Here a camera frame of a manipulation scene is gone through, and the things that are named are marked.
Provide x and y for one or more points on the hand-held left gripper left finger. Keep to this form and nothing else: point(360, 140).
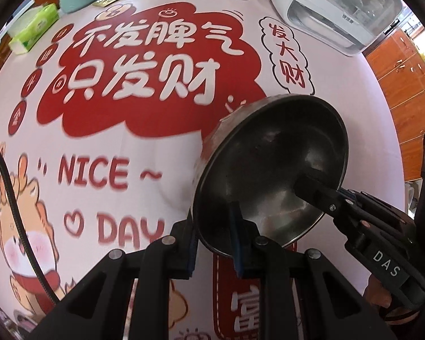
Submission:
point(192, 258)

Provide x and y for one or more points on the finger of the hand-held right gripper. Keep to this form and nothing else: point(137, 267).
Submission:
point(318, 191)

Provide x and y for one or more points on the green tissue pack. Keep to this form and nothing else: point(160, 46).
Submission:
point(33, 28)

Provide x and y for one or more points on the pink cartoon printed tablecloth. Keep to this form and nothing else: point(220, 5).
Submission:
point(127, 120)

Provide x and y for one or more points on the person's right hand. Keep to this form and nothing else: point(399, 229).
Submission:
point(375, 294)

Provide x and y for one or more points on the small stainless steel bowl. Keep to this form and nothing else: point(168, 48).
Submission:
point(269, 163)

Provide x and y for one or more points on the white countertop sterilizer appliance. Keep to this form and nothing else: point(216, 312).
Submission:
point(326, 10)

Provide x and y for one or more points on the orange wooden cabinet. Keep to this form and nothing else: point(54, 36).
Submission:
point(407, 88)

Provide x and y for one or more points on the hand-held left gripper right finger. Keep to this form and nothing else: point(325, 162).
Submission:
point(238, 241)

